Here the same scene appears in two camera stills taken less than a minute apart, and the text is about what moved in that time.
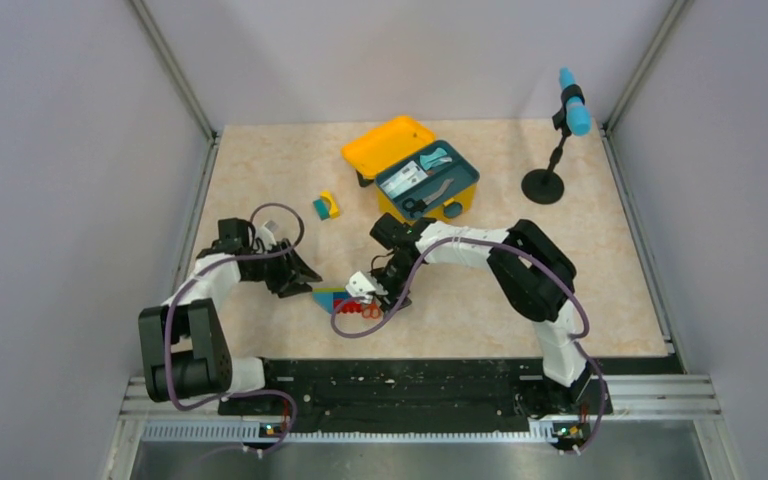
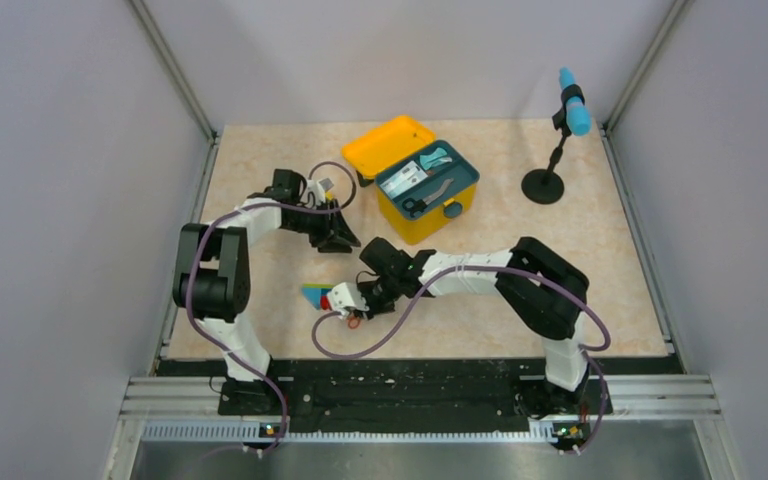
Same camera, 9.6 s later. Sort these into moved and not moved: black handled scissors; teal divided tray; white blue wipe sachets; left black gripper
Moved: left black gripper
Not moved: teal divided tray; black handled scissors; white blue wipe sachets
